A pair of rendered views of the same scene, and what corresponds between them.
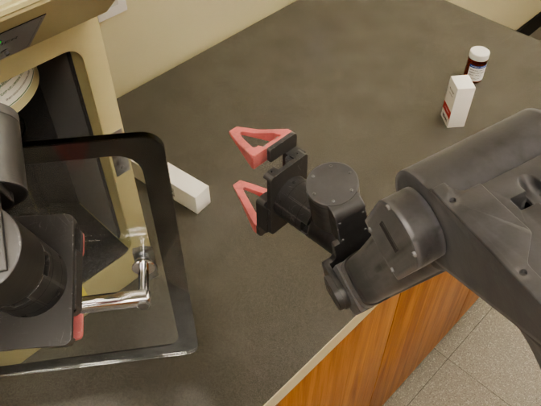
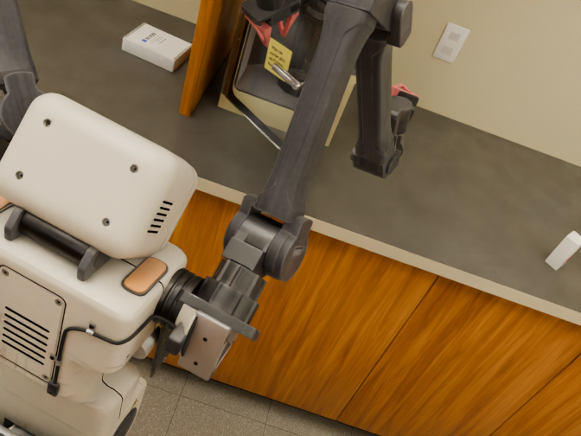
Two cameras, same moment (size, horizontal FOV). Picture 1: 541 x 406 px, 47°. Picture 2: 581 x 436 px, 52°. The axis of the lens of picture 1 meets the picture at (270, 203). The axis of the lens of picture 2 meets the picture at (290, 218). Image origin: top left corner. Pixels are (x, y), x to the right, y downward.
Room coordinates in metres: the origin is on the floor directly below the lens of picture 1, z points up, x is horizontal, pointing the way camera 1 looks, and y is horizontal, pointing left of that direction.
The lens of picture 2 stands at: (-0.44, -0.70, 1.86)
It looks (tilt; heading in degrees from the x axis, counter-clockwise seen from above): 41 degrees down; 41
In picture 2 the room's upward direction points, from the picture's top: 22 degrees clockwise
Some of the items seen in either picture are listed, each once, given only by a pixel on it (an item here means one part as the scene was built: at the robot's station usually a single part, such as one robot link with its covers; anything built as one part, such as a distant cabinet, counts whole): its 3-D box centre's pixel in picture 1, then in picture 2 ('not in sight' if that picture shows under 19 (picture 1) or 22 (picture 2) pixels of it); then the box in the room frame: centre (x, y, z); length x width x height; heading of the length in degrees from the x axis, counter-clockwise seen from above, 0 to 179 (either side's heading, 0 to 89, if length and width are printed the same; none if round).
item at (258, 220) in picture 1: (260, 193); not in sight; (0.56, 0.01, 1.16); 0.09 x 0.07 x 0.07; 46
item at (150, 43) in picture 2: not in sight; (157, 47); (0.32, 0.68, 0.96); 0.16 x 0.12 x 0.04; 128
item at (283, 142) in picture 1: (258, 155); (399, 99); (0.56, 0.01, 1.23); 0.09 x 0.07 x 0.07; 46
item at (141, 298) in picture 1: (111, 288); (292, 75); (0.38, 0.17, 1.20); 0.10 x 0.05 x 0.03; 98
